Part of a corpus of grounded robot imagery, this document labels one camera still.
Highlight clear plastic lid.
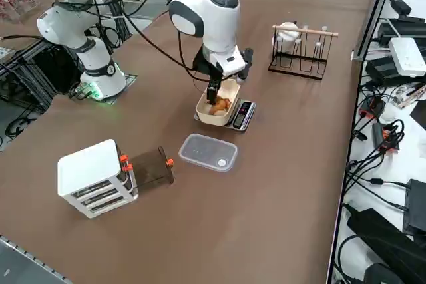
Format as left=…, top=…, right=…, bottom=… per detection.
left=178, top=133, right=239, bottom=174

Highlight bare circuit board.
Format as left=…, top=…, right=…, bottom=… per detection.
left=391, top=83, right=426, bottom=109

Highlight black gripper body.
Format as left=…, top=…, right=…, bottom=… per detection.
left=192, top=51, right=223, bottom=81

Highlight large black device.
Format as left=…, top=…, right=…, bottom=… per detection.
left=346, top=208, right=426, bottom=284

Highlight white mug with black handle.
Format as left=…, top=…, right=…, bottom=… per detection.
left=277, top=21, right=300, bottom=53

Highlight silver digital kitchen scale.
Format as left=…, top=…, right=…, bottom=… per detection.
left=194, top=99, right=256, bottom=132

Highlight upright frame pole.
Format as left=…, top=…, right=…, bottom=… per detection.
left=357, top=0, right=402, bottom=55

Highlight black wire cup rack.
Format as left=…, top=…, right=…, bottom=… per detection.
left=268, top=24, right=340, bottom=81

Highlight white three-layer storage box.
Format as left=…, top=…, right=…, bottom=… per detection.
left=57, top=139, right=139, bottom=219

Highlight white box device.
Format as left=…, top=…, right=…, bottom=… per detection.
left=388, top=37, right=426, bottom=78

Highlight cream rectangular container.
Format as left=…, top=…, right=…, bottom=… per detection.
left=194, top=77, right=242, bottom=128

